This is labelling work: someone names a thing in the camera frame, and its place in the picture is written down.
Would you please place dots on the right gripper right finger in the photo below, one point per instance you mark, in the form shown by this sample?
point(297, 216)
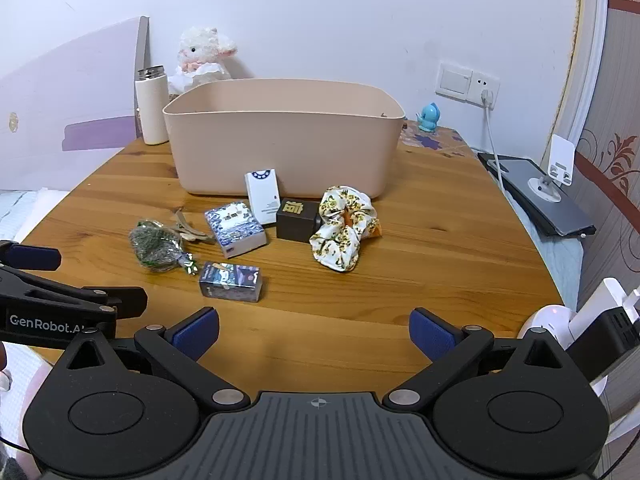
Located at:
point(455, 353)

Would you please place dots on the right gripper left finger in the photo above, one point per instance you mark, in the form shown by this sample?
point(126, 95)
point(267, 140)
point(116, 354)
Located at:
point(174, 353)

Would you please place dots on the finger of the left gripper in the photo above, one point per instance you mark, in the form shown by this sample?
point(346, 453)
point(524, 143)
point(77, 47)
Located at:
point(25, 257)

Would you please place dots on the cartoon blue card box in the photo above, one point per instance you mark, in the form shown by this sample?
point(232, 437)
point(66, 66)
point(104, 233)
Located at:
point(231, 281)

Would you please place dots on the green herb sachet bag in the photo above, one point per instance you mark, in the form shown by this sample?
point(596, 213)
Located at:
point(160, 249)

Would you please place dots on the dried brown herb pieces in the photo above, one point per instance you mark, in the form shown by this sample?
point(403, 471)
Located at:
point(188, 232)

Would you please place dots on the blue white patterned box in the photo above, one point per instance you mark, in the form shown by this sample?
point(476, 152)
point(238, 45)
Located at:
point(236, 229)

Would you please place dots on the floral yellow white scrunchie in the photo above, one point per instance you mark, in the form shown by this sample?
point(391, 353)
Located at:
point(346, 215)

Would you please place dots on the dark brown cube box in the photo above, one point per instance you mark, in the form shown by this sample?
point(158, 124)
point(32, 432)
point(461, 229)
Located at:
point(297, 219)

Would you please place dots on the white blue small box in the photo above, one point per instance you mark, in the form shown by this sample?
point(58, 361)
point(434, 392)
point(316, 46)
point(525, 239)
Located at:
point(263, 194)

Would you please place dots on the orange cloth scrunchie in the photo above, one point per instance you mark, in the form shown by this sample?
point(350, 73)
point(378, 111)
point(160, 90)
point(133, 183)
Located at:
point(375, 229)

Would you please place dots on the white round lamp device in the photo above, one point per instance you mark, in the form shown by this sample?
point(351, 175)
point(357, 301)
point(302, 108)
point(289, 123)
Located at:
point(599, 336)

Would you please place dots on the lilac headboard panel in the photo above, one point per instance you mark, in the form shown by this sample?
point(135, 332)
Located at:
point(69, 111)

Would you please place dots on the dark grey laptop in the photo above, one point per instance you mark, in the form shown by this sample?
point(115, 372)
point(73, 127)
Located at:
point(563, 219)

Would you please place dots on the white thermos bottle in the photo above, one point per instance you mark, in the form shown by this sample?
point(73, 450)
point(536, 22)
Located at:
point(152, 96)

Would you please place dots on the white phone stand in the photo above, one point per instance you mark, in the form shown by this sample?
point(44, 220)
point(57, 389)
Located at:
point(560, 167)

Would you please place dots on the blue bird figurine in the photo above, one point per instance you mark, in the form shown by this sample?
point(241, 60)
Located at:
point(428, 117)

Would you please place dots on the pink plastic storage bin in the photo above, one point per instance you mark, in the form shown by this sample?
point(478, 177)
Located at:
point(313, 133)

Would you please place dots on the white plush lamb toy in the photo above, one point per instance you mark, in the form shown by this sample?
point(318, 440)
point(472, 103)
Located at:
point(201, 55)

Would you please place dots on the white wall switch socket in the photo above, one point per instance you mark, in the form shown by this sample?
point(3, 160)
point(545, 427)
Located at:
point(466, 85)

